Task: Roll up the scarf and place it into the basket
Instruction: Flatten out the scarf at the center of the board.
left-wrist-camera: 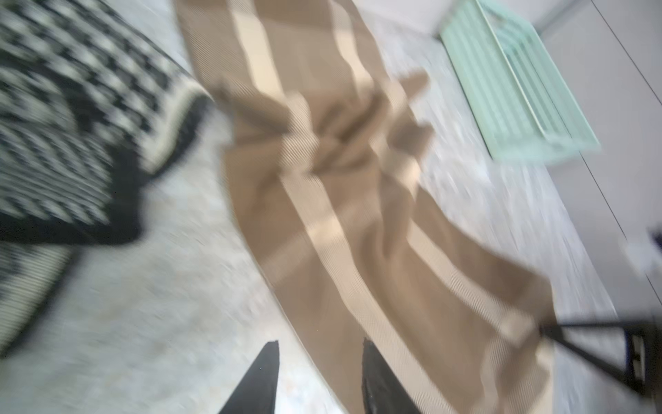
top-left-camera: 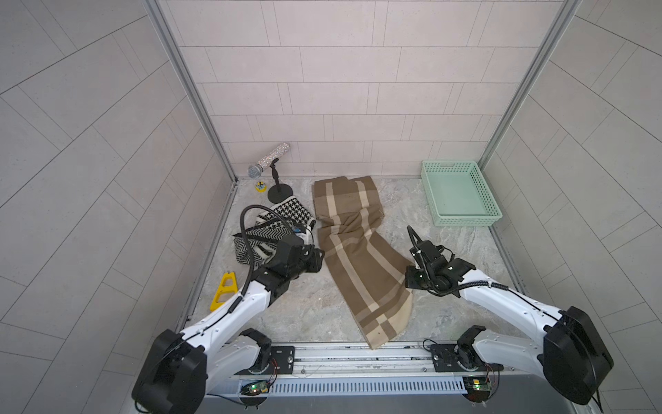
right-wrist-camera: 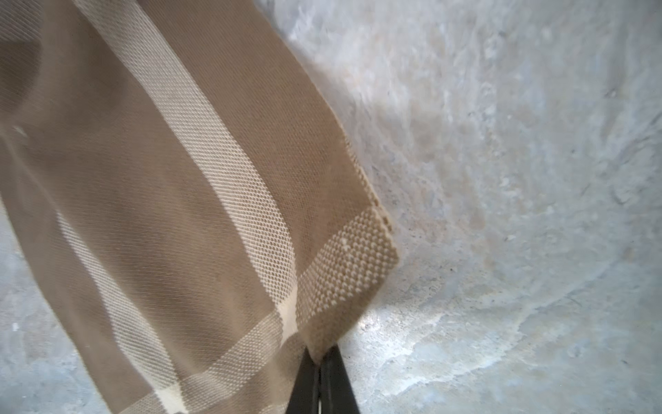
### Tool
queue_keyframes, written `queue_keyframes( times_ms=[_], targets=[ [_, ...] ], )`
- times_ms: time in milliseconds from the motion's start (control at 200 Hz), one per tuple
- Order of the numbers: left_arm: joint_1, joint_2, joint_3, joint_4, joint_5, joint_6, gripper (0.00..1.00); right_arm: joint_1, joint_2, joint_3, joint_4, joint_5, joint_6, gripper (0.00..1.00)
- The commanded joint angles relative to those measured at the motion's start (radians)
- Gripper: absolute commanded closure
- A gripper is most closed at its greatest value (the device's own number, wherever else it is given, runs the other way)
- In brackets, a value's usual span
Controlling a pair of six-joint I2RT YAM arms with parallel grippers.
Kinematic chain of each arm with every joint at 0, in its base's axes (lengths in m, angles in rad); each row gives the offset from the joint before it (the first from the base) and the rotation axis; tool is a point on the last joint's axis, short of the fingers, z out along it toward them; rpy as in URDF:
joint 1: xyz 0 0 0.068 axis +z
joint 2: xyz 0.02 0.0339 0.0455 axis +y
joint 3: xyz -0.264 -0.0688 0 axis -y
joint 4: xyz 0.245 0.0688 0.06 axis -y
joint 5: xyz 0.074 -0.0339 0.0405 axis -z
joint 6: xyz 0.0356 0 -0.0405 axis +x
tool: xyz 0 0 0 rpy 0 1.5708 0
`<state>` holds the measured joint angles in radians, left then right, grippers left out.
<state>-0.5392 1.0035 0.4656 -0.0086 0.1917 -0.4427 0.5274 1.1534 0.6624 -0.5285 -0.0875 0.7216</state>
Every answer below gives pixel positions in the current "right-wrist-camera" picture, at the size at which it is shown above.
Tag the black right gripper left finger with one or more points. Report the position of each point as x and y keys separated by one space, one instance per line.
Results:
x=305 y=395

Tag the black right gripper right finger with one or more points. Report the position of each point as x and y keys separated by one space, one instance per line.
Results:
x=336 y=392

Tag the brown beige plaid scarf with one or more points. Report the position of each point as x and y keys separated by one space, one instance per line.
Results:
x=186 y=199

